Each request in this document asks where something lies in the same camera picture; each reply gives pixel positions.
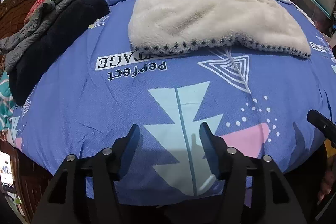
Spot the teal white patterned sheet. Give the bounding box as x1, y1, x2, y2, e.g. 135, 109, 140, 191
0, 71, 15, 131

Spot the carved brown wooden headboard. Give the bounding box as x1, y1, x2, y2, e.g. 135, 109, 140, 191
0, 0, 36, 39

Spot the folded grey quilted jacket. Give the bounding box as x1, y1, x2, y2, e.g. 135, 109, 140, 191
1, 0, 76, 74

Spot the blue patterned duvet cover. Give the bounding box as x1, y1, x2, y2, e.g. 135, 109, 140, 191
12, 0, 335, 205

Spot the white fluffy fleece garment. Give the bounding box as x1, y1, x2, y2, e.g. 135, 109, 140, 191
127, 0, 311, 59

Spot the bright phone screen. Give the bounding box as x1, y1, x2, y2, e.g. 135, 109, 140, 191
0, 151, 14, 189

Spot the folded dark navy garment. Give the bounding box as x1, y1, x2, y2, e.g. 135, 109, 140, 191
8, 0, 109, 106

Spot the clear bin with teal lid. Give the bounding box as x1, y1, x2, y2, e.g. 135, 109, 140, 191
291, 0, 333, 36

